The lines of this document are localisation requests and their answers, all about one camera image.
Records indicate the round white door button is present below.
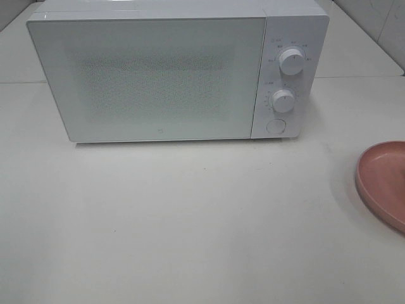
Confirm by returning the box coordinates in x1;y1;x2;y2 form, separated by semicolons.
266;118;287;134

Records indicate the pink plate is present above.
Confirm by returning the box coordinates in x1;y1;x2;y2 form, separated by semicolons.
354;141;404;234

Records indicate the lower white microwave knob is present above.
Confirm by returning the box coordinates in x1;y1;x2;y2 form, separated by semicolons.
271;89;296;113

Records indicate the white microwave knob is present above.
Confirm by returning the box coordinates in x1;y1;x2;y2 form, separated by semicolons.
278;46;305;76
271;89;296;113

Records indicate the white microwave oven body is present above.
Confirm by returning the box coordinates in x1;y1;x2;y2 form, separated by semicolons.
27;1;329;139

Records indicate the upper white microwave knob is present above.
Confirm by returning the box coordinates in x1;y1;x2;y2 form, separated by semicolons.
278;46;305;76

